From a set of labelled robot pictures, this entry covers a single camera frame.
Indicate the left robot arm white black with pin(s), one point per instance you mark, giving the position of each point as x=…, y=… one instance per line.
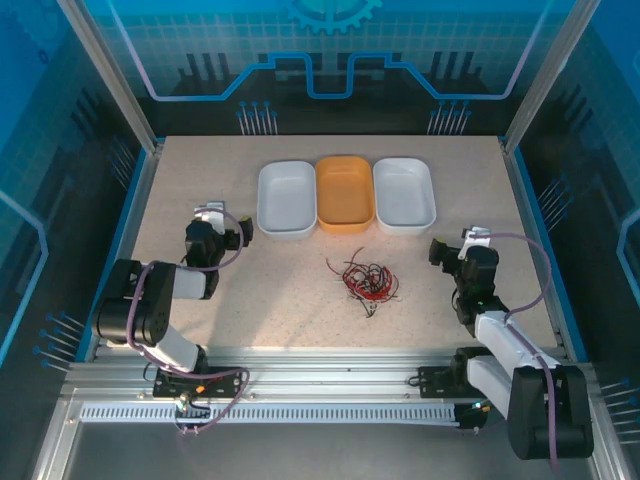
x=150, y=300

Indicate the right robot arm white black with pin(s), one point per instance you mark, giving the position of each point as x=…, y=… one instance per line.
x=500, y=340

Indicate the white plastic tray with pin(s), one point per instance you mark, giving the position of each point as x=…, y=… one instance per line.
x=404, y=195
x=286, y=200

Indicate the orange plastic tray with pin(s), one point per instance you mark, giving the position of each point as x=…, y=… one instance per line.
x=345, y=192

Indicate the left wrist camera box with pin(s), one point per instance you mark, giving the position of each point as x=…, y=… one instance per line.
x=212, y=216

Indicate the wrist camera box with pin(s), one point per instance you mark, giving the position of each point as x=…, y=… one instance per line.
x=212, y=216
x=472, y=240

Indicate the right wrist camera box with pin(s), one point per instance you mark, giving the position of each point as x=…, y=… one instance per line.
x=472, y=240

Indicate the aluminium table side rail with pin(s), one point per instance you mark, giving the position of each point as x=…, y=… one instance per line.
x=141, y=200
x=522, y=200

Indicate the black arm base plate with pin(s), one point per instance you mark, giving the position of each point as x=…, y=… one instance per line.
x=435, y=382
x=225, y=382

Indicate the aluminium mounting rail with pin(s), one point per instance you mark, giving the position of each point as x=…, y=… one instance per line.
x=325, y=370

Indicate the aluminium frame post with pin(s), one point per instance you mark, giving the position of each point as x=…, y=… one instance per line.
x=547, y=75
x=112, y=75

